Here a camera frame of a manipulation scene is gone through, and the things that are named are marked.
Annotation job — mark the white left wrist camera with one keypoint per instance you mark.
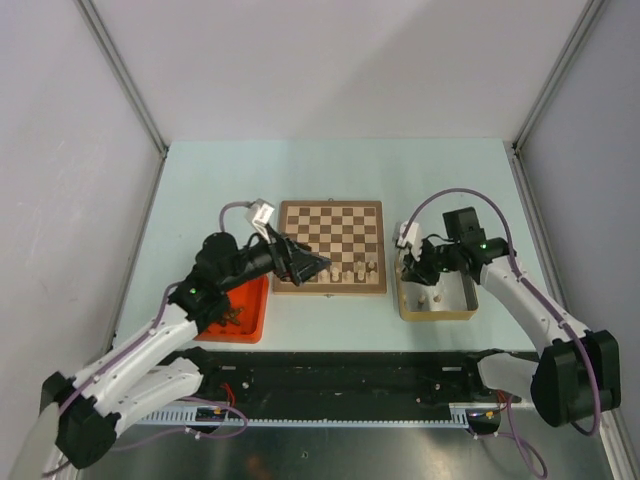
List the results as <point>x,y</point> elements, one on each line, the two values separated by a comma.
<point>258,216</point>

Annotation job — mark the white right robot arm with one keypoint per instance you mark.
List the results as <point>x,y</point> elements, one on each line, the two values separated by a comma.
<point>577,372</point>

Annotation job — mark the gold metal tin tray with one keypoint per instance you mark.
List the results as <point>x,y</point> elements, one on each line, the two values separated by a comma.
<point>459,300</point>

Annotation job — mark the grey slotted cable duct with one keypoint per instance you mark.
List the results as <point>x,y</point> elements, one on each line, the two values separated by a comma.
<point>194,415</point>

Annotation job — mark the right aluminium frame post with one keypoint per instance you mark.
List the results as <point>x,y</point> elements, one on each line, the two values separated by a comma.
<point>575,43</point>

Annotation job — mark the pile of light chess pieces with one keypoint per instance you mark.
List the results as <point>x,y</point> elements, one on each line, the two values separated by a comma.
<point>429,295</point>

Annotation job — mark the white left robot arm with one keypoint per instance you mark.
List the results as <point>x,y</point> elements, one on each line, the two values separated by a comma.
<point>99,402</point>

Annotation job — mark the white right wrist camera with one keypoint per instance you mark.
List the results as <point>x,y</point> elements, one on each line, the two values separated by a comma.
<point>408,239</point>

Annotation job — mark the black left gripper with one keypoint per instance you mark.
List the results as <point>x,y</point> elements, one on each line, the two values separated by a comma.
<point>283,253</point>

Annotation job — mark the left aluminium frame post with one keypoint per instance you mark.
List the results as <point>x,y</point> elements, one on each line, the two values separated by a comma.
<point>116,63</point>

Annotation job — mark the wooden chess board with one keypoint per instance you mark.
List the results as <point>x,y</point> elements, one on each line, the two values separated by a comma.
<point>343,231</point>

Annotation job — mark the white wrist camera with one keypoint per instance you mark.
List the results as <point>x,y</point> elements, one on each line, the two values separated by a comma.
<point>258,216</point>
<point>408,239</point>

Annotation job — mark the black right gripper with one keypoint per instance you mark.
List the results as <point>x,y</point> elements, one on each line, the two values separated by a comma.
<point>416,271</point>

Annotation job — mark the pile of dark chess pieces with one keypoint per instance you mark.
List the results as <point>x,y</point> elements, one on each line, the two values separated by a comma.
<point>231,316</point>

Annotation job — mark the orange plastic tray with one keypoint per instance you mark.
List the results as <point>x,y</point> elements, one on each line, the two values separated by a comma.
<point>252,296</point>

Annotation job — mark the aluminium frame post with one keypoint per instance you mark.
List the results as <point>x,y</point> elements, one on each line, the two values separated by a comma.
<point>116,63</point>
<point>575,43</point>

